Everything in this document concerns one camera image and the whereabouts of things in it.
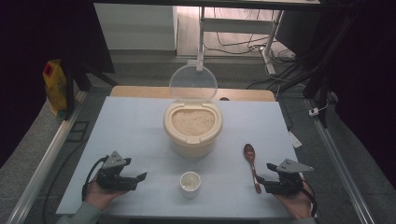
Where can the white cabinet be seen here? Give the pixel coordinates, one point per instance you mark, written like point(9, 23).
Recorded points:
point(134, 28)

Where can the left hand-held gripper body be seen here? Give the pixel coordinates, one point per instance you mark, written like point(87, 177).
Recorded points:
point(115, 180)

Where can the black metal stand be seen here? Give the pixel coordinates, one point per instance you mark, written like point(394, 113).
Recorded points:
point(320, 84)
point(73, 77)

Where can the pale blue table mat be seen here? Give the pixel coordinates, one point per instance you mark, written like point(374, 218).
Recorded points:
point(130, 130)

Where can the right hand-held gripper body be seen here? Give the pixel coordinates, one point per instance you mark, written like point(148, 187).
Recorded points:
point(288, 182)

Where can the white desk frame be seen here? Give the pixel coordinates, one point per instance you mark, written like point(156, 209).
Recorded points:
point(236, 25)

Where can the white cup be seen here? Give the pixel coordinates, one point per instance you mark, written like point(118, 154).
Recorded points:
point(190, 183)

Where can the white paper tag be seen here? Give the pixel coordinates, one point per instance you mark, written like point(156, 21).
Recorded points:
point(295, 140)

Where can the small white box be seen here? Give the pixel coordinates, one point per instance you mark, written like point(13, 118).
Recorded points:
point(313, 112)

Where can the yellow and red box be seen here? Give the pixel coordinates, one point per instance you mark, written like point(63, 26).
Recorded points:
point(55, 87)

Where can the brown wooden spoon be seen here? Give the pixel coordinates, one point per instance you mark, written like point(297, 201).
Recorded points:
point(250, 154)

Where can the aluminium rail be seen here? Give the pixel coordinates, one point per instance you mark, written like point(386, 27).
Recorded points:
point(46, 161)
point(339, 168)

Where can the dark monitor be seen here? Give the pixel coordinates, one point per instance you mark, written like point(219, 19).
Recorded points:
point(295, 31)

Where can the wooden table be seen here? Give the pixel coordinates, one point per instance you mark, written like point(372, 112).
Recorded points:
point(140, 91)

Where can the person's left hand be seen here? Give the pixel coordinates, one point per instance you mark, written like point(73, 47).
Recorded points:
point(101, 196)

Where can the person's right hand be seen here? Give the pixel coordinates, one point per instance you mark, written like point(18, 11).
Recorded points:
point(295, 203)

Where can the rice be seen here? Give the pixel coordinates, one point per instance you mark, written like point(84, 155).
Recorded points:
point(193, 122)

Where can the cream rice container clear lid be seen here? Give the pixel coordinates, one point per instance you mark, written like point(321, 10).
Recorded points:
point(193, 143)

